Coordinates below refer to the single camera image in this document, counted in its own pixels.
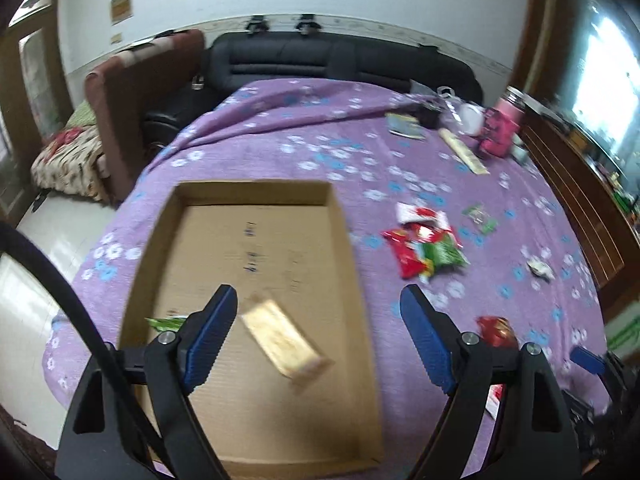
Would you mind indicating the shallow cardboard box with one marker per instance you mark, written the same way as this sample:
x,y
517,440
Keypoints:
x,y
280,240

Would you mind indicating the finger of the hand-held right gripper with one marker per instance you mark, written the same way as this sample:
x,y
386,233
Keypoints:
x,y
585,359

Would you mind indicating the red packet with white print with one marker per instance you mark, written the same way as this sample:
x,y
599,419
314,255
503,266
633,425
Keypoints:
x,y
425,234

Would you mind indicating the small black object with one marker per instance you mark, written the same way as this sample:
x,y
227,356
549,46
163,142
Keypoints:
x,y
427,112

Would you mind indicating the pink bottle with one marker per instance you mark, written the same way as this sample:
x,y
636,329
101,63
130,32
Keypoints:
x,y
500,130

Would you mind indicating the wooden door with glass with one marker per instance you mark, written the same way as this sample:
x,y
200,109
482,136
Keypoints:
x,y
30,85

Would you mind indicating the silver green snack packet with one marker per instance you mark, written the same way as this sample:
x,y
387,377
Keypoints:
x,y
541,267

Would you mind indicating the purple floral tablecloth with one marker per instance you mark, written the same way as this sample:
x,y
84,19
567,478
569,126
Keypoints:
x,y
300,160

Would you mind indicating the white and green carton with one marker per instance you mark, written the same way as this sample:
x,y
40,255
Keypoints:
x,y
625,332

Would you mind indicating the yellow snack packet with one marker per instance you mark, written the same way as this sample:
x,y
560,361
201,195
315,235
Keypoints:
x,y
280,335

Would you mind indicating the floral blanket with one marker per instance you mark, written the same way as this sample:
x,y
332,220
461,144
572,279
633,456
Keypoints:
x,y
65,160

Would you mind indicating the television screen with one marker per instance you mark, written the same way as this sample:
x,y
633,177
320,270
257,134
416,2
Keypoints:
x,y
605,70

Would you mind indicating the brown armchair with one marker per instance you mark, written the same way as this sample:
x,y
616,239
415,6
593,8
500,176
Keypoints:
x,y
140,100

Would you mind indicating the black leather sofa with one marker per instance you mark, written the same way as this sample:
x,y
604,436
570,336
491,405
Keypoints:
x,y
300,60

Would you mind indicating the green twist candy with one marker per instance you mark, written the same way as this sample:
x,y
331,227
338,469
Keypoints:
x,y
167,323

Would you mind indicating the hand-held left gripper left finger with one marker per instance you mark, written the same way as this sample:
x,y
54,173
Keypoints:
x,y
212,330

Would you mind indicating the green booklet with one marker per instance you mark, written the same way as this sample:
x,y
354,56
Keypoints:
x,y
405,125

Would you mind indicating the dark red snack packet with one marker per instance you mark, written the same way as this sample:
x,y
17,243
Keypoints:
x,y
497,332

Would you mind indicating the small green candy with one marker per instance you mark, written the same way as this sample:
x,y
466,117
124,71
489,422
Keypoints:
x,y
480,217

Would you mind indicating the white cup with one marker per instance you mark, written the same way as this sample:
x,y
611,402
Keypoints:
x,y
470,117

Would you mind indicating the long yellow packet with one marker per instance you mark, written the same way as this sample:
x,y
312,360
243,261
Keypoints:
x,y
462,152

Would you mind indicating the bright red snack packet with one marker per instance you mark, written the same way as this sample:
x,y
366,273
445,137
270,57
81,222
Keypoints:
x,y
405,257

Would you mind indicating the yellow wall sign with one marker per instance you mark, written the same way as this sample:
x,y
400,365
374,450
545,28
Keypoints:
x,y
121,8

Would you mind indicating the wooden cabinet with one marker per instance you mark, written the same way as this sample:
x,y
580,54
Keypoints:
x,y
575,185

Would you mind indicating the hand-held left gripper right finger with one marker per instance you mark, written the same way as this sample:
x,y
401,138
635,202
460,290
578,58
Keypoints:
x,y
425,335

